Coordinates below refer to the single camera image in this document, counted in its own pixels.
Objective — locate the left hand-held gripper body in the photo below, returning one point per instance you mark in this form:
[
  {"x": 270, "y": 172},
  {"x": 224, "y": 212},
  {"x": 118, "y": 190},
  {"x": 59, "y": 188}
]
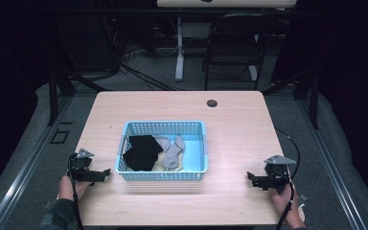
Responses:
[{"x": 82, "y": 168}]

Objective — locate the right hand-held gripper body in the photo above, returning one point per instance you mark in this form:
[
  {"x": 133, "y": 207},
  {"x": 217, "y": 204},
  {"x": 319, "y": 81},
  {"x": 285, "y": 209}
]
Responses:
[{"x": 276, "y": 174}]

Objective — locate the black sock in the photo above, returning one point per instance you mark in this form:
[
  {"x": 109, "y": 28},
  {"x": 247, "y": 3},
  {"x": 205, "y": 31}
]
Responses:
[{"x": 142, "y": 151}]

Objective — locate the pale yellow sock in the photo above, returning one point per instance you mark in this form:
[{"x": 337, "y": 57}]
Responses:
[{"x": 158, "y": 164}]

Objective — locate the light blue plastic basket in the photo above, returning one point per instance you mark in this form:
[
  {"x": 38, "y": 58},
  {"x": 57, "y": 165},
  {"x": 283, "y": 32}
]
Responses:
[{"x": 191, "y": 153}]

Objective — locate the grey sock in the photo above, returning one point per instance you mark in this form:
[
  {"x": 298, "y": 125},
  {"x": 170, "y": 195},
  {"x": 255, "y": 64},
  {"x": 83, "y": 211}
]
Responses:
[
  {"x": 173, "y": 156},
  {"x": 163, "y": 143}
]

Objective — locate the person's left hand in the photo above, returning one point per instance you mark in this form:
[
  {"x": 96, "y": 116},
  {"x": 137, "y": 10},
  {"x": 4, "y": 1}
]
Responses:
[{"x": 72, "y": 188}]

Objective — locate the person's right hand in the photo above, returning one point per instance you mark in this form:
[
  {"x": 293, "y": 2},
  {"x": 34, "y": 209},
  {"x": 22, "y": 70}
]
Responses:
[{"x": 286, "y": 204}]

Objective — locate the black metal stand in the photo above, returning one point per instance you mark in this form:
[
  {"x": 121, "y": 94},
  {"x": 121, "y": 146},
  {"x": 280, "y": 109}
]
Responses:
[
  {"x": 53, "y": 96},
  {"x": 313, "y": 99}
]

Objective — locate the black folding chair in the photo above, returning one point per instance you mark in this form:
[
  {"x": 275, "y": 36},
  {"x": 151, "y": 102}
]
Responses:
[{"x": 233, "y": 44}]

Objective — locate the white background table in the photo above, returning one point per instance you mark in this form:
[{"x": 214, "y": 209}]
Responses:
[{"x": 180, "y": 48}]

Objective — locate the black floor outlet frame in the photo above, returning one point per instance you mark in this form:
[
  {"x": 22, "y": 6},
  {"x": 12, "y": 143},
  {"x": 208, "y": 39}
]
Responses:
[{"x": 59, "y": 136}]

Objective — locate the aluminium floor rail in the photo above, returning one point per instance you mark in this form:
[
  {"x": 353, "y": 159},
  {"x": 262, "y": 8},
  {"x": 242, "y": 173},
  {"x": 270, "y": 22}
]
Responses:
[
  {"x": 332, "y": 166},
  {"x": 22, "y": 179}
]

